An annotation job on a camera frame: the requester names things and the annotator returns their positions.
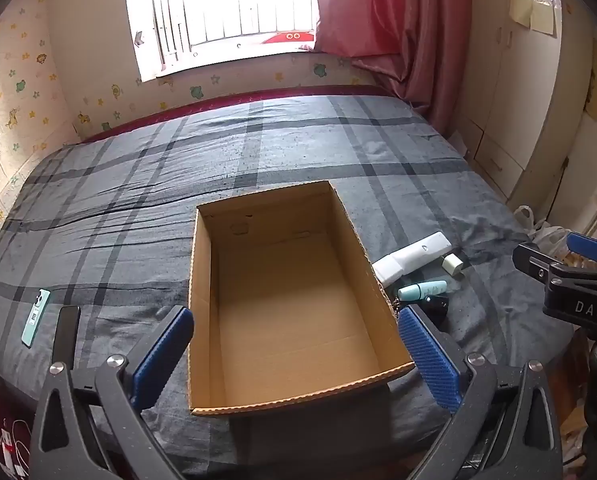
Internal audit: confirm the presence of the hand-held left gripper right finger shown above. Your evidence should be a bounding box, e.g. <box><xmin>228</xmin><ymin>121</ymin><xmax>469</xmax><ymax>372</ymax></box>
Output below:
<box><xmin>397</xmin><ymin>305</ymin><xmax>562</xmax><ymax>480</ymax></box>

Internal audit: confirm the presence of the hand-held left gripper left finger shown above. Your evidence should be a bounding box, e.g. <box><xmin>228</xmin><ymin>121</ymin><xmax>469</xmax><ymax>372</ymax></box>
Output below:
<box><xmin>28</xmin><ymin>305</ymin><xmax>195</xmax><ymax>480</ymax></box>

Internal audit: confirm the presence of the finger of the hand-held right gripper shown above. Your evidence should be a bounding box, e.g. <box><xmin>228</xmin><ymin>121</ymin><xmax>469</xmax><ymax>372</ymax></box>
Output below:
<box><xmin>513</xmin><ymin>242</ymin><xmax>554</xmax><ymax>281</ymax></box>
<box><xmin>567</xmin><ymin>232</ymin><xmax>597</xmax><ymax>273</ymax></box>

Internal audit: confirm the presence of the teal tube bottle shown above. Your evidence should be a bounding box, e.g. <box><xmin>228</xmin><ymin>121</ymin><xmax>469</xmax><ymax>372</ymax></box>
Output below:
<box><xmin>397</xmin><ymin>280</ymin><xmax>449</xmax><ymax>302</ymax></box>

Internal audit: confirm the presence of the white remote control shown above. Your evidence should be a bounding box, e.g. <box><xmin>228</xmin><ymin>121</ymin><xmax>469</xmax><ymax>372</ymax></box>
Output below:
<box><xmin>397</xmin><ymin>231</ymin><xmax>452</xmax><ymax>277</ymax></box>

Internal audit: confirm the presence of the brown cardboard box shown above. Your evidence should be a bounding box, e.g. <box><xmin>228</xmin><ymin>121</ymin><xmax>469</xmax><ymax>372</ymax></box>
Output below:
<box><xmin>187</xmin><ymin>180</ymin><xmax>415</xmax><ymax>418</ymax></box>

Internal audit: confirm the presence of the white plastic bag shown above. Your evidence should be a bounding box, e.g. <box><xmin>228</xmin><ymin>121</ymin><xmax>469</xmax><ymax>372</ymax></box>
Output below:
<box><xmin>515</xmin><ymin>205</ymin><xmax>574</xmax><ymax>261</ymax></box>

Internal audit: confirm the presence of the black car key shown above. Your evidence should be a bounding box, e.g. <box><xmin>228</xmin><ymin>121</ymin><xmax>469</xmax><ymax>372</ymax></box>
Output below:
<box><xmin>413</xmin><ymin>296</ymin><xmax>450</xmax><ymax>332</ymax></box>

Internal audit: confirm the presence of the black phone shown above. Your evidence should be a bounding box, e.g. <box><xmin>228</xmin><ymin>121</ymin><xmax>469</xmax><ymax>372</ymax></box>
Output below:
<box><xmin>51</xmin><ymin>306</ymin><xmax>82</xmax><ymax>366</ymax></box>

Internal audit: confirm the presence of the wooden shelf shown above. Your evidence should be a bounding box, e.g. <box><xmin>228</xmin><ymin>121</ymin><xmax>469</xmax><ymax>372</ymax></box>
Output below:
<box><xmin>553</xmin><ymin>330</ymin><xmax>594</xmax><ymax>466</ymax></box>

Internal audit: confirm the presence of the mint green phone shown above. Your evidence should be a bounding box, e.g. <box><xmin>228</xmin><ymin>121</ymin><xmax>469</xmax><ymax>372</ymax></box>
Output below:
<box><xmin>21</xmin><ymin>288</ymin><xmax>52</xmax><ymax>349</ymax></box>

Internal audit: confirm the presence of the cream wardrobe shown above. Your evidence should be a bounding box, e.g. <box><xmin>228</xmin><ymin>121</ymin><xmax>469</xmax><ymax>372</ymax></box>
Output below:
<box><xmin>459</xmin><ymin>0</ymin><xmax>597</xmax><ymax>201</ymax></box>

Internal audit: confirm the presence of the grey plaid blanket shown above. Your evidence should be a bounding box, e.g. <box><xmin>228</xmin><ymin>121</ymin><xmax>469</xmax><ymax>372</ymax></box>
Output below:
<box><xmin>0</xmin><ymin>85</ymin><xmax>574</xmax><ymax>461</ymax></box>

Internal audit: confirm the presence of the pink curtain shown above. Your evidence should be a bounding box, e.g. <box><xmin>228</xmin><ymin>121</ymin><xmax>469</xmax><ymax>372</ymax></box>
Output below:
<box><xmin>311</xmin><ymin>0</ymin><xmax>474</xmax><ymax>133</ymax></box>

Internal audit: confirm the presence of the window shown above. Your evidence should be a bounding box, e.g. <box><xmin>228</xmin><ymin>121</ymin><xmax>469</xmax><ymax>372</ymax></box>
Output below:
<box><xmin>123</xmin><ymin>0</ymin><xmax>319</xmax><ymax>81</ymax></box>

